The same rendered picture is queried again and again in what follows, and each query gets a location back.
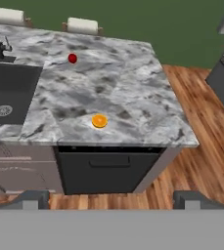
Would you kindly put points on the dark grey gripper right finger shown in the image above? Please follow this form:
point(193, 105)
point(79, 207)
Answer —
point(189, 199)

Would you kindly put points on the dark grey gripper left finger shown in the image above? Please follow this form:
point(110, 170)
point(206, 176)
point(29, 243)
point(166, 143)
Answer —
point(35, 199)

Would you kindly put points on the orange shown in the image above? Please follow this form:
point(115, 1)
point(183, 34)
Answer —
point(99, 121)

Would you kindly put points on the red apple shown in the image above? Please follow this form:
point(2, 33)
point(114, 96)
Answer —
point(72, 58)

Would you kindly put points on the grey cupboard door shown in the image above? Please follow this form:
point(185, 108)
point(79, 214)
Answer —
point(19, 169)

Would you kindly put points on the black dishwasher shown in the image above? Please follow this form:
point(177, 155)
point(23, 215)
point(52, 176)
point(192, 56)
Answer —
point(107, 169)

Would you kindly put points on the black sink basin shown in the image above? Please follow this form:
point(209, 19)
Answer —
point(9, 94)

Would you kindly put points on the dark grey oven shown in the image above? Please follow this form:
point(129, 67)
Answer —
point(223, 81)

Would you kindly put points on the cream stool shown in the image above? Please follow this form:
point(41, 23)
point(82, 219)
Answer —
point(6, 16)
point(82, 26)

